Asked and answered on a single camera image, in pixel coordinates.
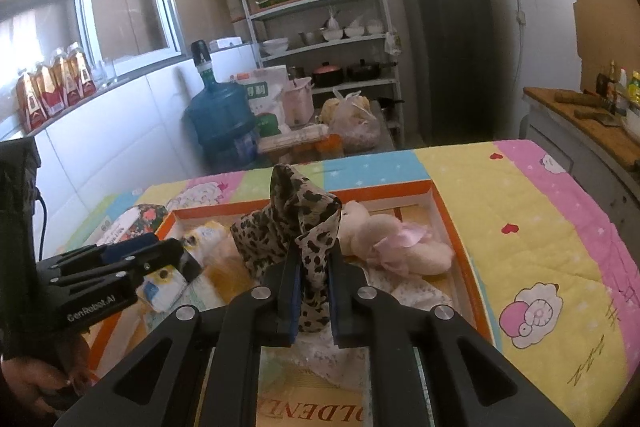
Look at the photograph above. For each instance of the aluminium sliding window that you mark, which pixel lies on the aluminium sliding window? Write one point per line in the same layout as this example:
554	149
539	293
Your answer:
82	7

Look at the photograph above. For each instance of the blue water jug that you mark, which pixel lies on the blue water jug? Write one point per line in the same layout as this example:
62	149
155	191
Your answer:
222	122

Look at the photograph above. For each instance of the clear drinking glass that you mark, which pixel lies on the clear drinking glass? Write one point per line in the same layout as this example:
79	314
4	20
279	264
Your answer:
112	70

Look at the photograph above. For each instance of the floral tissue box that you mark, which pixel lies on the floral tissue box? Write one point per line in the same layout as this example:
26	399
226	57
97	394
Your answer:
132	219

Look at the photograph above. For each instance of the dark sauce bottle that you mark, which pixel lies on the dark sauce bottle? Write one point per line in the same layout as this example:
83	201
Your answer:
611	79

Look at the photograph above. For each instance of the pink plastic bucket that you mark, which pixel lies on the pink plastic bucket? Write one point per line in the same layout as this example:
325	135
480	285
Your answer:
297	104

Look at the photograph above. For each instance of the orange cardboard box tray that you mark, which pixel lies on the orange cardboard box tray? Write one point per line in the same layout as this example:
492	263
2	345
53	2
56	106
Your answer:
310	402

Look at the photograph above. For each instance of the black water pump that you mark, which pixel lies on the black water pump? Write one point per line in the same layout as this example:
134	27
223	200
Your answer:
201	54

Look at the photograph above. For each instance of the black pot pink lid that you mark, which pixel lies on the black pot pink lid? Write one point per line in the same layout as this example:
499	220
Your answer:
327	75

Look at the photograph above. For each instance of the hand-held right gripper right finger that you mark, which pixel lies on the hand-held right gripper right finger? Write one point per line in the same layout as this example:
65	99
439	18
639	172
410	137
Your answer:
334	302

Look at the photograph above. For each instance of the white flour bag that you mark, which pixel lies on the white flour bag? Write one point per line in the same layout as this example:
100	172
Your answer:
267	92

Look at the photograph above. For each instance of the yellow white packet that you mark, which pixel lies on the yellow white packet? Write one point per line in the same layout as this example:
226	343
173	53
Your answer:
160	292

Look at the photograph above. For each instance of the stack of white bowls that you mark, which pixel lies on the stack of white bowls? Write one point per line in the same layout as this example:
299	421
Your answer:
275	45

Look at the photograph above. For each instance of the kitchen cleaver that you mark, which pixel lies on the kitchen cleaver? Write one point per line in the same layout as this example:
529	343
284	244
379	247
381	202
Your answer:
595	115

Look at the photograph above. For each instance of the cream plush bear pink ribbon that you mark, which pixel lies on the cream plush bear pink ribbon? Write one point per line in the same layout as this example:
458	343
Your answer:
400	247

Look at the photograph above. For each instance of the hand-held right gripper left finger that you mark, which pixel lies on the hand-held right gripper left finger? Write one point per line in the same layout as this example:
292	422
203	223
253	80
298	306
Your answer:
295	302

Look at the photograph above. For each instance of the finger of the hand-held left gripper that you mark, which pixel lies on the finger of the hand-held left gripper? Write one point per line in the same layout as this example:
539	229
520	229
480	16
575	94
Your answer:
165	254
132	244

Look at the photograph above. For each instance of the wooden top cabinet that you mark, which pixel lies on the wooden top cabinet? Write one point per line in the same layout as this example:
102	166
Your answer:
585	119

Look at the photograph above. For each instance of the cardboard sheet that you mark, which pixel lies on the cardboard sheet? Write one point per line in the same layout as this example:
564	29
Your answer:
605	17

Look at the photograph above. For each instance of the yellow sauce bottle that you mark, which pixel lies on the yellow sauce bottle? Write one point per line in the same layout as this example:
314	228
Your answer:
634	87

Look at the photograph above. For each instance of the wooden rolling pin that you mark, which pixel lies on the wooden rolling pin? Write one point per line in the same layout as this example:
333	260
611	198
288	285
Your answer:
575	97

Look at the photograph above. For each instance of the white yellow tissue pack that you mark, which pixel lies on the white yellow tissue pack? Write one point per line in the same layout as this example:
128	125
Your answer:
205	239

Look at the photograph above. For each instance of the red label drink bottle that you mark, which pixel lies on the red label drink bottle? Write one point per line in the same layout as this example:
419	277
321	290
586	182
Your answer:
82	69
27	104
47	89
65	79

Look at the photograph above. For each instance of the leopard print cloth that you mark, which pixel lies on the leopard print cloth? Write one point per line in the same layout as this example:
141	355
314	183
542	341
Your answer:
285	217

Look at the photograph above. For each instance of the clear plastic food bag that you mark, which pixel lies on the clear plastic food bag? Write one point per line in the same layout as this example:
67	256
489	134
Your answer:
352	124

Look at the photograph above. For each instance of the dark grey refrigerator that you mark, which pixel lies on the dark grey refrigerator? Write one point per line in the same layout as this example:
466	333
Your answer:
450	47

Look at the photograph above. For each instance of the wall socket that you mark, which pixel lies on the wall socket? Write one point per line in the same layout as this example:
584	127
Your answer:
522	18

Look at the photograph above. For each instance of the white metal shelf rack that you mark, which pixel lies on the white metal shelf rack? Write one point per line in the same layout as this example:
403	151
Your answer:
320	49

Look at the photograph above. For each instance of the flat noodle packet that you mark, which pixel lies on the flat noodle packet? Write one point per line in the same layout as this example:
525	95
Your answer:
295	139

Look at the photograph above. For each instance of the black wok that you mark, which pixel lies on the black wok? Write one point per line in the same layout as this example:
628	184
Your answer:
367	70

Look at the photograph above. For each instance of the person's left hand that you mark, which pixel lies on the person's left hand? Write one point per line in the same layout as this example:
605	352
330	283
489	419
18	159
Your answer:
25	377

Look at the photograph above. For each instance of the peach plush doll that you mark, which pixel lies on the peach plush doll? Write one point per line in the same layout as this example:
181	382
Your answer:
225	272

